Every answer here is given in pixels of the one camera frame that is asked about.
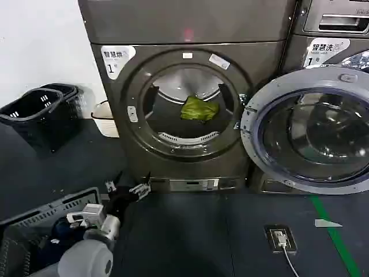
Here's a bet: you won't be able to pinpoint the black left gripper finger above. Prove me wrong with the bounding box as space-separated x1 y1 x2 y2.
129 171 153 200
105 170 124 193

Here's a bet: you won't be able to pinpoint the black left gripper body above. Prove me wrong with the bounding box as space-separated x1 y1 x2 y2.
104 185 135 218

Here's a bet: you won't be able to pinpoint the white plastic bin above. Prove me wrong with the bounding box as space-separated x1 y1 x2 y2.
90 100 121 139

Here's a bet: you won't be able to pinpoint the dark clothes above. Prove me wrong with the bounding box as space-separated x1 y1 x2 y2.
39 216 87 262

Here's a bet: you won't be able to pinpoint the dark grey laundry basket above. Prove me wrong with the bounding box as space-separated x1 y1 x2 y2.
0 186 102 277

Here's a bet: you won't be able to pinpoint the clear plastic bag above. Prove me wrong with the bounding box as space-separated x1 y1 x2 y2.
76 86 96 119

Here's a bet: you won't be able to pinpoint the large black plastic basket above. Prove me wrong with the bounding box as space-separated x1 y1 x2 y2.
0 88 85 154

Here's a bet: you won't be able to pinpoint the green cloth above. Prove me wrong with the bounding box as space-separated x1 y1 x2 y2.
180 95 221 125

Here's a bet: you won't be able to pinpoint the small black plastic basket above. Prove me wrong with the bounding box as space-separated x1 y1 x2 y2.
39 83 80 99

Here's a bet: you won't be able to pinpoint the steel floor socket plate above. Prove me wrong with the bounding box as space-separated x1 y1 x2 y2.
263 224 298 253

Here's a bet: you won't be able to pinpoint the white plug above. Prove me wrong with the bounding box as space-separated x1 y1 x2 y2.
274 230 288 248

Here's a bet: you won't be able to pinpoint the grey dryer with round opening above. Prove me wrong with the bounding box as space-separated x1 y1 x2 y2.
77 0 299 193

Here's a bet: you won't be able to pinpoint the round glass dryer door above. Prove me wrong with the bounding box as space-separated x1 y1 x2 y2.
239 70 369 195

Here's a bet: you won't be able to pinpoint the white arrow floor sticker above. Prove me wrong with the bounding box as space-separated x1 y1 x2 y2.
314 218 344 229

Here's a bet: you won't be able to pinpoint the green floor tape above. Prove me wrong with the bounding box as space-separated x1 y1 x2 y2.
309 194 363 277

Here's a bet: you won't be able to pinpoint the grey washing machine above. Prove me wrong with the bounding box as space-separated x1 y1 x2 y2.
253 0 369 194

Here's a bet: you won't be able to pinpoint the white cable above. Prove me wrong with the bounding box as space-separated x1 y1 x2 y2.
280 244 301 277

